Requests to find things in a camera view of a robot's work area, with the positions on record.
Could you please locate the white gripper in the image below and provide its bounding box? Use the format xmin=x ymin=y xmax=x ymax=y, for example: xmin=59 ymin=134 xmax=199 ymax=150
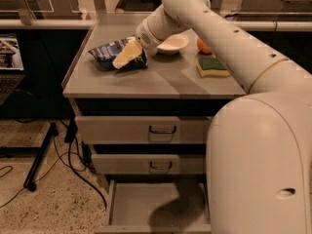
xmin=112 ymin=6 xmax=189 ymax=69

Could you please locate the blue chip bag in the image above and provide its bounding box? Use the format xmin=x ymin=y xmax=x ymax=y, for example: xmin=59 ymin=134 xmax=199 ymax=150
xmin=88 ymin=36 xmax=147 ymax=70

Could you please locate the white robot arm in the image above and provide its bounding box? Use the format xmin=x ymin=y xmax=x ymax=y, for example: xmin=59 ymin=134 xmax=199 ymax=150
xmin=136 ymin=0 xmax=312 ymax=234

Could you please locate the grey drawer cabinet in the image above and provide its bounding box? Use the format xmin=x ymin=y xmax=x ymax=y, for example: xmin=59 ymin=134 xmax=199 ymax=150
xmin=61 ymin=11 xmax=248 ymax=234

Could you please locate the top drawer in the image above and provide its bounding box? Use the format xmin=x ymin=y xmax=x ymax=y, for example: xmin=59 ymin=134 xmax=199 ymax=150
xmin=75 ymin=116 xmax=211 ymax=144

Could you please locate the drawer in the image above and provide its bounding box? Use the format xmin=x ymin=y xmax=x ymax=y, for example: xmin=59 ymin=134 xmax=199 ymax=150
xmin=75 ymin=116 xmax=211 ymax=144
xmin=94 ymin=179 xmax=211 ymax=234
xmin=92 ymin=154 xmax=206 ymax=175

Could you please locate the middle drawer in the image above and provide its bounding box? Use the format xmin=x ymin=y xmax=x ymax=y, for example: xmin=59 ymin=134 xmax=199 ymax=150
xmin=92 ymin=154 xmax=206 ymax=175

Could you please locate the bottom drawer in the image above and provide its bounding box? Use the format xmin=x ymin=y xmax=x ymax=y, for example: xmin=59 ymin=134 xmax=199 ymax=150
xmin=94 ymin=179 xmax=211 ymax=234

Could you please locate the white bowl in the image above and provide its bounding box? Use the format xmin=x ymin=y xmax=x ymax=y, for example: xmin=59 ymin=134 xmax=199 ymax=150
xmin=157 ymin=33 xmax=189 ymax=56

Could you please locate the orange fruit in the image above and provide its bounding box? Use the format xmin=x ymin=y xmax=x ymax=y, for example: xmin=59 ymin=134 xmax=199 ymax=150
xmin=197 ymin=38 xmax=211 ymax=55

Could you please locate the green yellow sponge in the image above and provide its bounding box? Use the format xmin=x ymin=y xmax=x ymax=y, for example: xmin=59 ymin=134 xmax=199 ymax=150
xmin=196 ymin=57 xmax=230 ymax=77

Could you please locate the laptop with screen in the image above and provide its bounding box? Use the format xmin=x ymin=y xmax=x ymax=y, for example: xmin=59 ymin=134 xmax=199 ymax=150
xmin=0 ymin=33 xmax=25 ymax=104

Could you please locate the black stand leg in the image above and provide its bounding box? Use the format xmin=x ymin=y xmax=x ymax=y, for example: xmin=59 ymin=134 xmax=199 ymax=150
xmin=0 ymin=122 xmax=59 ymax=191

